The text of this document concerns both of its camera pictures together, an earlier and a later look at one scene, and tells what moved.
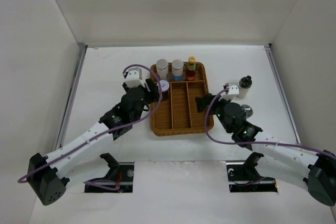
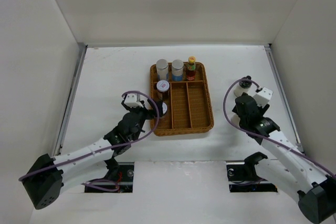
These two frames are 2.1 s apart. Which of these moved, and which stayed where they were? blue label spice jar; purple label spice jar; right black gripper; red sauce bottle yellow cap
Moved: right black gripper
Stayed: red sauce bottle yellow cap; purple label spice jar; blue label spice jar
